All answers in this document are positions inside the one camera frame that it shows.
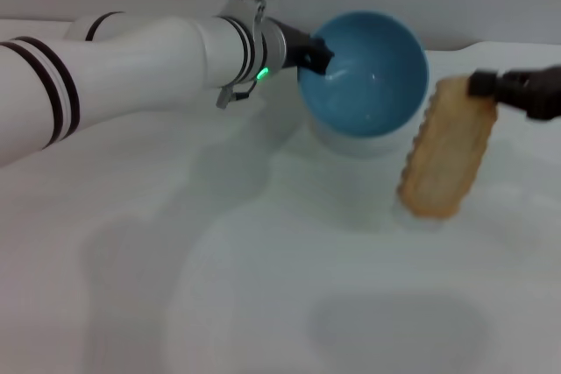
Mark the blue bowl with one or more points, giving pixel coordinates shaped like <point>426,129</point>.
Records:
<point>372,93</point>

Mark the orange striped bread loaf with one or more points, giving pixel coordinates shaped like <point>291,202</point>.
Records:
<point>447,155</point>

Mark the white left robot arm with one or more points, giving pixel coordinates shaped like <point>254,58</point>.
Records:
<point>131,67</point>

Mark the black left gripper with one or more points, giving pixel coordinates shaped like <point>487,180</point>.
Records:
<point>293,45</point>

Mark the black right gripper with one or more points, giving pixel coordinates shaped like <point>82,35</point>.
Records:
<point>532,91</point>

